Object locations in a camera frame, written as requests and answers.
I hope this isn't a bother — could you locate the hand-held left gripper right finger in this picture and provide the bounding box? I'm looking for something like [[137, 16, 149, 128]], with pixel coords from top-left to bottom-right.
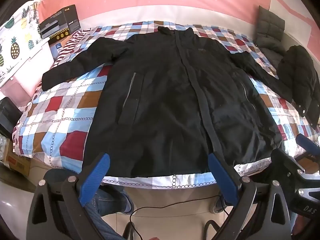
[[207, 152, 292, 240]]

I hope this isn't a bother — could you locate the pink storage box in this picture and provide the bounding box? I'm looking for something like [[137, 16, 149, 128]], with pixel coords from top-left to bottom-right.
[[0, 37, 54, 99]]

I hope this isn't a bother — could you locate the black case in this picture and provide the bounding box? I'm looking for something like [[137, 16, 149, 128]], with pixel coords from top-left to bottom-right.
[[0, 97, 23, 137]]

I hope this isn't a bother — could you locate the black puffer jacket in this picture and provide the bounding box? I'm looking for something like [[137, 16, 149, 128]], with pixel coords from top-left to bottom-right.
[[276, 45, 320, 130]]

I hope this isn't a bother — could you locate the blue carton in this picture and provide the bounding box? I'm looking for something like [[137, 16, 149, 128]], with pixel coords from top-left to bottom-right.
[[49, 34, 73, 60]]

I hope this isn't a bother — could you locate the pineapple print cloth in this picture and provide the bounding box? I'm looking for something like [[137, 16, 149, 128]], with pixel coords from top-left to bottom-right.
[[0, 0, 44, 88]]

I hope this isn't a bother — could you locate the cardboard box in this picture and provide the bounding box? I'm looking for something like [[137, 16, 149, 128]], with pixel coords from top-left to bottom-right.
[[0, 140, 33, 178]]

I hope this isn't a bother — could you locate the black cable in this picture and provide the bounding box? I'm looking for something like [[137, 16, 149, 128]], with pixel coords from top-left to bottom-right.
[[129, 194, 229, 240]]

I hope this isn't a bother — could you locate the black long coat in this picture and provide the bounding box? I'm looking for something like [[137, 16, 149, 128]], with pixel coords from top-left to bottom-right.
[[41, 26, 294, 180]]

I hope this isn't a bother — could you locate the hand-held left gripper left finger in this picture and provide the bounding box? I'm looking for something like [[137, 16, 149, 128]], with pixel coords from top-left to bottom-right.
[[26, 152, 111, 240]]

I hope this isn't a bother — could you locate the checked bed sheet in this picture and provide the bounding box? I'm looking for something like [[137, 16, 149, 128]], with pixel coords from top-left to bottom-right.
[[12, 20, 320, 189]]

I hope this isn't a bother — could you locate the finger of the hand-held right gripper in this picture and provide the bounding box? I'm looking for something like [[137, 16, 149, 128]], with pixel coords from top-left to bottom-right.
[[296, 133, 320, 153], [271, 149, 307, 181]]

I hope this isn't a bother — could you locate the grey quilted jacket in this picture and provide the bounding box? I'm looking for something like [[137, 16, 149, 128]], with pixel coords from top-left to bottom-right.
[[252, 5, 287, 68]]

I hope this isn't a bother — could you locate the red white striped cloth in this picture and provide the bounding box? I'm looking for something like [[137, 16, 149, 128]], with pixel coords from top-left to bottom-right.
[[51, 29, 93, 70]]

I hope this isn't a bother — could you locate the black and yellow carton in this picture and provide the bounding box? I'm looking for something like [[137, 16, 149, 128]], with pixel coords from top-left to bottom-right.
[[39, 4, 81, 40]]

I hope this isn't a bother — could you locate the person's shoe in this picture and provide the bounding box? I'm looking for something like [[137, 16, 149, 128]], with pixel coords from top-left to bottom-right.
[[212, 195, 227, 214]]

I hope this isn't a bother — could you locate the person's blue jeans leg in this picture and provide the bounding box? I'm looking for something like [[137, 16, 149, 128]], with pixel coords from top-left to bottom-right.
[[84, 186, 134, 240]]

